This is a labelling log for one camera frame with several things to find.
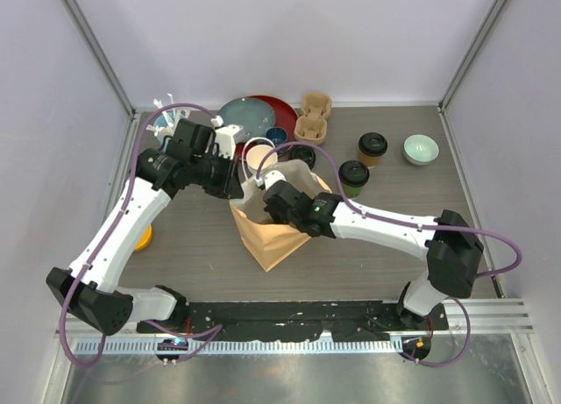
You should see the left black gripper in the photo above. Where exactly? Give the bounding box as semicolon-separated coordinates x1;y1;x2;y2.
189;148;244;199

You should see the brown paper bag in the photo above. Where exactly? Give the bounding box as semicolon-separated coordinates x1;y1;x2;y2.
230;138;331;272

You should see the green paper cup stack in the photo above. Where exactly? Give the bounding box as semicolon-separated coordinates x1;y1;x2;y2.
245;145;278;174

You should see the black cup lid stack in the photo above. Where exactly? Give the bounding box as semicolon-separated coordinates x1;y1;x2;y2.
289;145;316;170

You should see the single green paper cup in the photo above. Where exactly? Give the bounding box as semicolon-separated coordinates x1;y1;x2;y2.
342;182;366;199

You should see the single brown paper cup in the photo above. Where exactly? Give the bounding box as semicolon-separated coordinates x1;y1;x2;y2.
359;152;384;168

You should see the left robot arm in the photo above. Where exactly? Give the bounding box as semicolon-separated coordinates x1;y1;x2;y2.
46;118;245;336

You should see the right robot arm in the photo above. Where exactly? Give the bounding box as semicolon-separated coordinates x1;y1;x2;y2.
263;180;484;330

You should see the white wrapped stirrer bundle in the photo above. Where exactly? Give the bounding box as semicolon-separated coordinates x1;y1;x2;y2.
146;107;190;134

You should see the small dark blue bowl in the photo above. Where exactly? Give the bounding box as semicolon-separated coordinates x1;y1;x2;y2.
266;126;288;146

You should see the blue-grey ceramic plate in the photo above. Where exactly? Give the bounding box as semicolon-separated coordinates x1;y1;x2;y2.
218;97;276;138

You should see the light blue cylinder holder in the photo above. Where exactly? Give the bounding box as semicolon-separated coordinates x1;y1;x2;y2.
153;112;176;145

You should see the cardboard cup carrier stack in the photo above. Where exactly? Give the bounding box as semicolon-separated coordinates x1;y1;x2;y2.
294;91;332;145

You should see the orange round dish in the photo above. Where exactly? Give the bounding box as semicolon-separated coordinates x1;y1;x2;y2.
134;224;153;252

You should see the pale green ceramic bowl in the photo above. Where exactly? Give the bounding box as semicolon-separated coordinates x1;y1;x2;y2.
403;134;440;166

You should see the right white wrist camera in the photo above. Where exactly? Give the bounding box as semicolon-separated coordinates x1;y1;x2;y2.
254;170;286;190

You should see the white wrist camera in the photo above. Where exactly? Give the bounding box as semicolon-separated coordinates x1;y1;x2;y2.
254;170;286;190
210;116;246;159

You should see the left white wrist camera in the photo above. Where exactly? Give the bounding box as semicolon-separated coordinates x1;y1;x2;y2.
210;116;246;159

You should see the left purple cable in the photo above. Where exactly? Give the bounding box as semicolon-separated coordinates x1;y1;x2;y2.
59;103;224;369

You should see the purple cable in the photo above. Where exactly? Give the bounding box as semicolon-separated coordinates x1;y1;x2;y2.
256;141;523;370
59;103;224;369

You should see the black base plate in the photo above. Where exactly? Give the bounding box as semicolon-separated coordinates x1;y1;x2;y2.
158;301;449;343

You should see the white slotted cable duct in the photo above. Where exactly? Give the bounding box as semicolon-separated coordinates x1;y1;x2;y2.
74;337;404;356

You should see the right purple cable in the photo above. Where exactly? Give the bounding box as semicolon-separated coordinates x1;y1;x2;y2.
256;141;523;370

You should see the aluminium frame rail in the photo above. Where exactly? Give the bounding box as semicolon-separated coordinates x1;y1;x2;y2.
54;297;536;337

